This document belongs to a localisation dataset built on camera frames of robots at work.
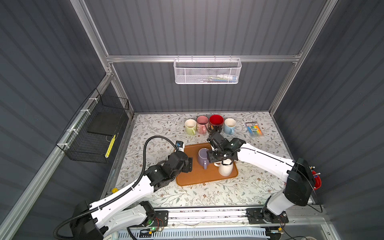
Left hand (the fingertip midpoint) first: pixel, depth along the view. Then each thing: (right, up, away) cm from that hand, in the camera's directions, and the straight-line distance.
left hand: (186, 158), depth 77 cm
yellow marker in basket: (-35, +8, -8) cm, 37 cm away
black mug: (+19, +19, +25) cm, 37 cm away
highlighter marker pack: (+47, +15, +31) cm, 59 cm away
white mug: (+21, -6, +5) cm, 22 cm away
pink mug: (+9, +20, +27) cm, 35 cm away
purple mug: (+9, -2, +9) cm, 13 cm away
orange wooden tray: (+6, -12, +10) cm, 17 cm away
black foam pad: (-42, +19, -1) cm, 46 cm away
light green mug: (+1, +17, +26) cm, 31 cm away
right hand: (+14, -1, +6) cm, 15 cm away
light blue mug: (+28, +17, +23) cm, 40 cm away
